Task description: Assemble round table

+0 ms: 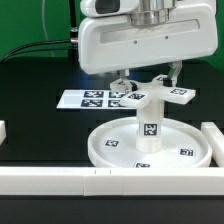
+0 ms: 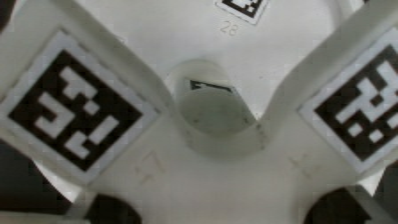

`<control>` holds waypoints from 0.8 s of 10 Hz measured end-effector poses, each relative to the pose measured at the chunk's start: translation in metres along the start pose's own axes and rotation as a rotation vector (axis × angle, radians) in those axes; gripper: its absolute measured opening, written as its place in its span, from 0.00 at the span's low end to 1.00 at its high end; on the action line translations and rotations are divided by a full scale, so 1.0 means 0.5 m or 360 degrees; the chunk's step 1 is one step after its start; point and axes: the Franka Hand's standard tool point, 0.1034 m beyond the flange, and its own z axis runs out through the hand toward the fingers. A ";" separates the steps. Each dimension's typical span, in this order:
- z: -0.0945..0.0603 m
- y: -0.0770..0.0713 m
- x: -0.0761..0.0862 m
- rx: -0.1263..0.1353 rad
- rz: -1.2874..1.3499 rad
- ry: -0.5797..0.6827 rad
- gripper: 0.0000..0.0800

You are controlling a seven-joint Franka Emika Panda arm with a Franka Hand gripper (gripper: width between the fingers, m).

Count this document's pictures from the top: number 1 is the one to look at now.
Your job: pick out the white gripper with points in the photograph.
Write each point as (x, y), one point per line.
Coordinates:
(117, 37)

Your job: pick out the white cross-shaped table base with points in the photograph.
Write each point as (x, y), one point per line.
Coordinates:
(147, 92)

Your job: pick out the white round table top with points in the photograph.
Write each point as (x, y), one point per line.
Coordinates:
(113, 144)

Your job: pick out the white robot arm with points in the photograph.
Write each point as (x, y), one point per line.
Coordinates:
(118, 35)

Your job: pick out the white marker sheet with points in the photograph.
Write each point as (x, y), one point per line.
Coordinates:
(90, 99)

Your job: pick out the white right fence bar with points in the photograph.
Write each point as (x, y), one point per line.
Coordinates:
(216, 140)

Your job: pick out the white fence bar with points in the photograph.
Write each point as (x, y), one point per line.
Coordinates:
(2, 131)
(216, 140)
(110, 181)

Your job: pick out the white left fence bar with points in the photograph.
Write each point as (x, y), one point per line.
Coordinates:
(2, 131)

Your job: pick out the white front fence bar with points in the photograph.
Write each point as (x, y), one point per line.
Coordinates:
(110, 181)

